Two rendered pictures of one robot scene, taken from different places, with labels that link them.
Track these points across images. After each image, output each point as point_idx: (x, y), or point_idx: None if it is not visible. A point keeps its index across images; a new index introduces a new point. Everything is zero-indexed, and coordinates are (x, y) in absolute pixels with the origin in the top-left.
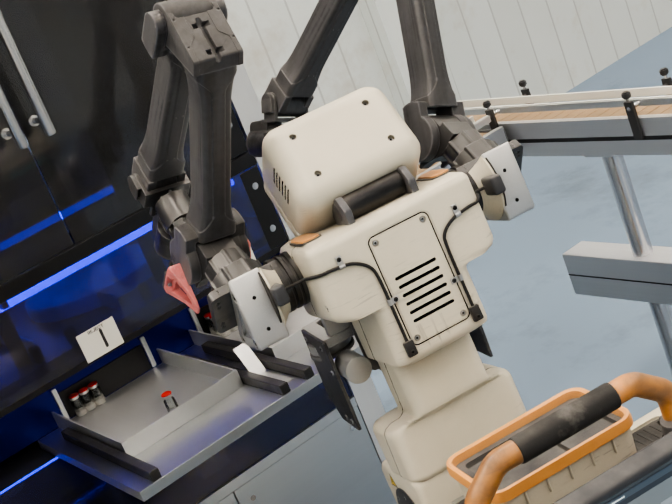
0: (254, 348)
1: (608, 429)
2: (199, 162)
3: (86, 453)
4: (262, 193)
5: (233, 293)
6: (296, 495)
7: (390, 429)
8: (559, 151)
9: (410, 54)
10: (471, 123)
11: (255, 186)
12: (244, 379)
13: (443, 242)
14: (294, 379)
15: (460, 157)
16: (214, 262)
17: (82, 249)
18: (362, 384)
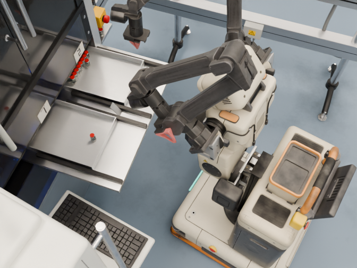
0: (110, 100)
1: (319, 163)
2: (209, 104)
3: (61, 166)
4: (86, 18)
5: (212, 148)
6: None
7: (222, 155)
8: None
9: (231, 7)
10: (244, 32)
11: (84, 17)
12: (118, 119)
13: (267, 105)
14: (143, 118)
15: None
16: (193, 130)
17: (36, 77)
18: None
